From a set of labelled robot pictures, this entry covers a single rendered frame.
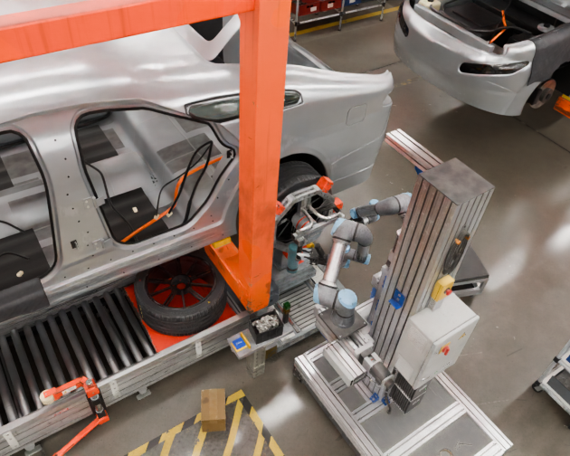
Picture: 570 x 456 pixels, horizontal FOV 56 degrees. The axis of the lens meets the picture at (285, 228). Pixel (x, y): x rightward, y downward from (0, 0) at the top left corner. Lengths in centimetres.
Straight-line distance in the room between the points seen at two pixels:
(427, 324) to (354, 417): 103
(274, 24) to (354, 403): 249
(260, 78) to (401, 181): 347
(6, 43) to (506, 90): 446
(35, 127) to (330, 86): 182
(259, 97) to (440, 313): 150
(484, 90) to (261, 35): 346
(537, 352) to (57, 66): 394
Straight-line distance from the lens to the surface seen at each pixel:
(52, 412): 375
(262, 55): 247
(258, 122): 264
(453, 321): 307
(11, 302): 357
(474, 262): 469
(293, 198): 367
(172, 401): 403
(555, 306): 518
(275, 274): 436
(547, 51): 555
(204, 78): 330
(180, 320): 380
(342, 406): 380
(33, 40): 210
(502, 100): 565
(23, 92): 310
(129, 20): 217
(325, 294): 324
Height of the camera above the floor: 357
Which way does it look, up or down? 45 degrees down
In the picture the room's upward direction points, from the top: 5 degrees clockwise
